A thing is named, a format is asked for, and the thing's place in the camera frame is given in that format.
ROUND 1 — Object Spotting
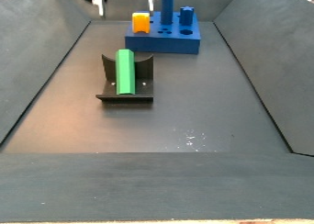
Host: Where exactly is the yellow rounded peg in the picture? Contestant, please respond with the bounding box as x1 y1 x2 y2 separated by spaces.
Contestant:
132 12 149 33

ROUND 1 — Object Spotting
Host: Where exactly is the green hexagonal prism block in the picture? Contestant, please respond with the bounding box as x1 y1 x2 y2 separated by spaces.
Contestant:
115 49 135 95

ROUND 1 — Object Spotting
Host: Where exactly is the tall blue cylinder peg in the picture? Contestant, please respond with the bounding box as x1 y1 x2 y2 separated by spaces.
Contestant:
160 0 173 25

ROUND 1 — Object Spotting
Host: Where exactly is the blue star peg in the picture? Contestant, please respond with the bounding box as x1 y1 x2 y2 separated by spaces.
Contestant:
179 6 194 26

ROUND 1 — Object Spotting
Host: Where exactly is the black curved cradle stand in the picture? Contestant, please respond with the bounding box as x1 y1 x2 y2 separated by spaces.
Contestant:
96 49 153 103

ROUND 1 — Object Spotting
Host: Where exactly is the blue peg base block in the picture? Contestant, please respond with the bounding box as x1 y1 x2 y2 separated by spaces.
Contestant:
125 12 202 54

